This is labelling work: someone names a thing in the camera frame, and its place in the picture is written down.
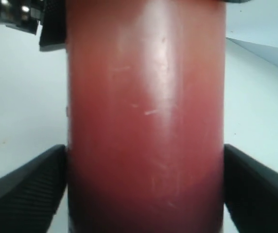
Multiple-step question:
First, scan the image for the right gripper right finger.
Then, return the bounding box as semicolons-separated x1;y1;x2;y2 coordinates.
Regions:
224;144;278;233

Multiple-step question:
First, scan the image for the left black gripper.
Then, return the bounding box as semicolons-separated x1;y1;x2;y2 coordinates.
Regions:
0;0;67;51

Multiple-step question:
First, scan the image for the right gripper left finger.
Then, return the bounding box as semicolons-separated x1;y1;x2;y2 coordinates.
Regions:
0;145;67;233

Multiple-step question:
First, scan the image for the red sauce squeeze bottle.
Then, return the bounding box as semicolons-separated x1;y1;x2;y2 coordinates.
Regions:
66;0;226;233

